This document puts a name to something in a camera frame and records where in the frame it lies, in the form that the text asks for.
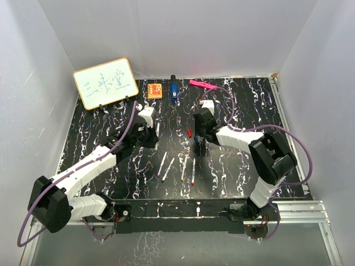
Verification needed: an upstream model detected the green marker pen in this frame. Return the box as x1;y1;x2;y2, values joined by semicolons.
156;123;160;137

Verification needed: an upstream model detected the purple marker pen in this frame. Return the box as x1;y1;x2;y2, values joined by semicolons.
157;151;168;177

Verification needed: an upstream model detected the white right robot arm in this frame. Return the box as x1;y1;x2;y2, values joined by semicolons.
194;108;297;220

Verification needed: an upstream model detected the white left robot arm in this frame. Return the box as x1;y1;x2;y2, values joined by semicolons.
28;122;159;233

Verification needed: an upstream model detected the blue pen cap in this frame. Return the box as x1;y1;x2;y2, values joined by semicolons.
194;136;200;145

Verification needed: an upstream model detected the blue marker pen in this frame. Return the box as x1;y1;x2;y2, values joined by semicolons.
161;157;175;183

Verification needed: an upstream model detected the red marker pen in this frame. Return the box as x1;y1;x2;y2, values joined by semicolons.
191;158;196;186

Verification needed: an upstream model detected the yellow marker pen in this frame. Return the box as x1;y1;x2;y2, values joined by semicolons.
181;154;188;181

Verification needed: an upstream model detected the pink plastic clip bar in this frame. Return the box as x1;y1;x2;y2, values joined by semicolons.
189;79;217;90

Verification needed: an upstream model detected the small orange notebook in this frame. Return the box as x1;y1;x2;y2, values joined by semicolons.
147;83;163;99

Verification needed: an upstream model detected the blue stapler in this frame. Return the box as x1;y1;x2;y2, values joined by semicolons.
170;75;178;102

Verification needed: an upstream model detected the small yellow-framed whiteboard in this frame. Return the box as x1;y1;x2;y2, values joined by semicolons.
73;58;139;110

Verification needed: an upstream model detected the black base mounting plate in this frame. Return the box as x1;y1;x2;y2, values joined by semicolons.
114;199;276;234

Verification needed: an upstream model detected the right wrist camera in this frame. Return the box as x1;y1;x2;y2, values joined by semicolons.
199;100;215;116

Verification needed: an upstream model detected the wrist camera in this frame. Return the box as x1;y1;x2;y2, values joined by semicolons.
199;100;215;116
138;105;156;128

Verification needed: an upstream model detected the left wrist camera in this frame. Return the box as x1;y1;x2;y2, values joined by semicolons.
138;105;156;128

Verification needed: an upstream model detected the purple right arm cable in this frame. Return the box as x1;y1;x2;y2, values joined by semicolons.
199;85;315;242

